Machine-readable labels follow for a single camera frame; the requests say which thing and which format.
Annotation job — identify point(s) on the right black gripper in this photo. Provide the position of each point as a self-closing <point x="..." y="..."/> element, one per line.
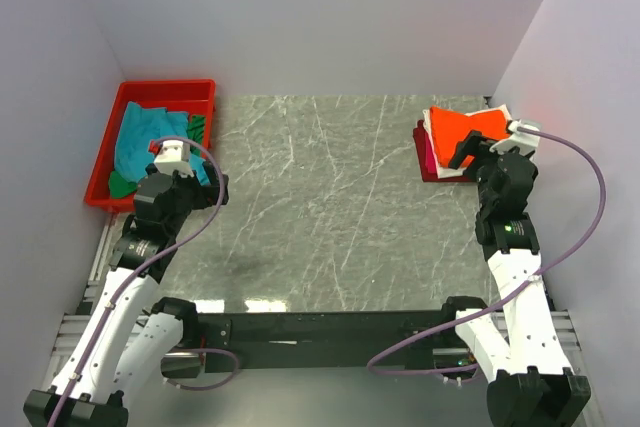
<point x="465" y="148"/>

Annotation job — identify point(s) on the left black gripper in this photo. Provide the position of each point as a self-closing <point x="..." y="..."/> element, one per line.
<point x="207" y="194"/>

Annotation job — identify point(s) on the orange t shirt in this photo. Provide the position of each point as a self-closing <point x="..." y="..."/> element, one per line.
<point x="448" y="128"/>

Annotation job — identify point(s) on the teal t shirt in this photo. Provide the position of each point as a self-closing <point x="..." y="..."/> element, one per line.
<point x="137" y="132"/>

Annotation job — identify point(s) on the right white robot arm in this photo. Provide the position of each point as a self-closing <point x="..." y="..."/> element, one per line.
<point x="530" y="380"/>

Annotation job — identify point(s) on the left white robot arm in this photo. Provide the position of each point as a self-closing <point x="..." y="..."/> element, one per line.
<point x="110" y="364"/>

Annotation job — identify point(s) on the white folded t shirt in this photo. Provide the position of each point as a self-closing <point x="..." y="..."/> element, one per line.
<point x="447" y="172"/>

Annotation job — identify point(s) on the green t shirt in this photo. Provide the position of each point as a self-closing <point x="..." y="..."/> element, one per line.
<point x="198" y="128"/>

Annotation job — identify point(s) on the dark red folded t shirt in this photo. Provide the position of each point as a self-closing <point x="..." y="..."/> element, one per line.
<point x="418" y="136"/>

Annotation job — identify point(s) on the red plastic bin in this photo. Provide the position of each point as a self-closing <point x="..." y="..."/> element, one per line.
<point x="194" y="96"/>

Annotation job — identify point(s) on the black base beam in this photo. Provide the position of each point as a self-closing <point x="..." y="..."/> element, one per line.
<point x="288" y="340"/>

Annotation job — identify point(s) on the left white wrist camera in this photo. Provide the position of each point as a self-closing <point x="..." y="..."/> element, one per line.
<point x="171" y="157"/>

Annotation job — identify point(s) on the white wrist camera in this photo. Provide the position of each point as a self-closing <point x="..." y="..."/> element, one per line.
<point x="523" y="135"/>
<point x="171" y="157"/>

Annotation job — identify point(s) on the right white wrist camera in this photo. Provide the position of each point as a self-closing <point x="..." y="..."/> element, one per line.
<point x="523" y="135"/>

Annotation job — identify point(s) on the aluminium frame rail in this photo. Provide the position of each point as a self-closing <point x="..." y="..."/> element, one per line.
<point x="73" y="325"/>

